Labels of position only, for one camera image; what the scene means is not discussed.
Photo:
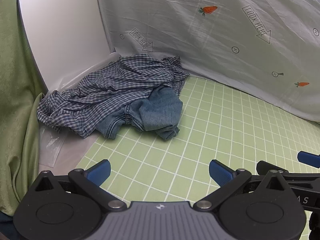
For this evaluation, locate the white carrot print sheet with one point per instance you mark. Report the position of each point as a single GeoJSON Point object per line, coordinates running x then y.
{"type": "Point", "coordinates": [200, 42]}

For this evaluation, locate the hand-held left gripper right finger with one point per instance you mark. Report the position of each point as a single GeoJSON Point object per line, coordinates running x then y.
{"type": "Point", "coordinates": [220, 173]}

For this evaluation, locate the blue denim garment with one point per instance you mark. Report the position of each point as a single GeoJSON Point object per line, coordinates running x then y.
{"type": "Point", "coordinates": [160, 110]}

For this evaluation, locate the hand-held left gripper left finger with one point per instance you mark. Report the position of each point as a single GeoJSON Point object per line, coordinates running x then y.
{"type": "Point", "coordinates": [98, 173]}

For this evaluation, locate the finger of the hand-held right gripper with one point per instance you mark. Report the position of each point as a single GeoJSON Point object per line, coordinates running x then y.
{"type": "Point", "coordinates": [295, 173]}
{"type": "Point", "coordinates": [308, 158]}

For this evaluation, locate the white board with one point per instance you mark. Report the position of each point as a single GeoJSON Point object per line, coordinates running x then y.
{"type": "Point", "coordinates": [62, 30]}

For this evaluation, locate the blue plaid shirt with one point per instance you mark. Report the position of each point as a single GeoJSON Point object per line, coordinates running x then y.
{"type": "Point", "coordinates": [100, 92]}

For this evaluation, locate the clear plastic bag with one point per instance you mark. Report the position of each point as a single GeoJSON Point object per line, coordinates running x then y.
{"type": "Point", "coordinates": [51, 145]}

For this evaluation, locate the green curtain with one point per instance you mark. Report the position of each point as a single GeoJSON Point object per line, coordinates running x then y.
{"type": "Point", "coordinates": [15, 105]}

